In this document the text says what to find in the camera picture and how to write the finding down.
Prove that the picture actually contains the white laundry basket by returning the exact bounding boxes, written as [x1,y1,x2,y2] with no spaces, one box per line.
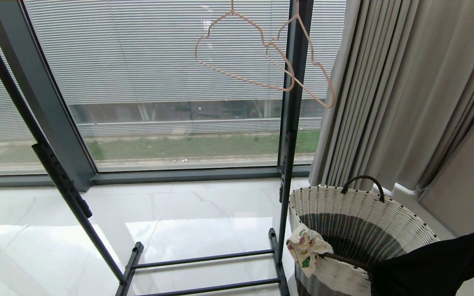
[288,175,441,296]

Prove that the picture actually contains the pink clothes hanger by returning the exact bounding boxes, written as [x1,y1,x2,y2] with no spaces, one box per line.
[265,0,336,109]
[194,0,296,92]

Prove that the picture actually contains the cream printed garment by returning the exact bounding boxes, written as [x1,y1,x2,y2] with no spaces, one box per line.
[286,224,335,278]

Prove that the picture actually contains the black clothes rack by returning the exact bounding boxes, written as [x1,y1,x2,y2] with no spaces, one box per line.
[0,0,314,296]

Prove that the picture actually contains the black garment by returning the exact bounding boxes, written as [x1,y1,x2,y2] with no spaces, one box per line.
[368,230,474,296]

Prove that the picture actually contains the beige curtain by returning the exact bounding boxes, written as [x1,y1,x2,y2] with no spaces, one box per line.
[309,0,474,194]

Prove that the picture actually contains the window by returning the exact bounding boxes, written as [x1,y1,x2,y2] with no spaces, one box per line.
[0,0,347,190]

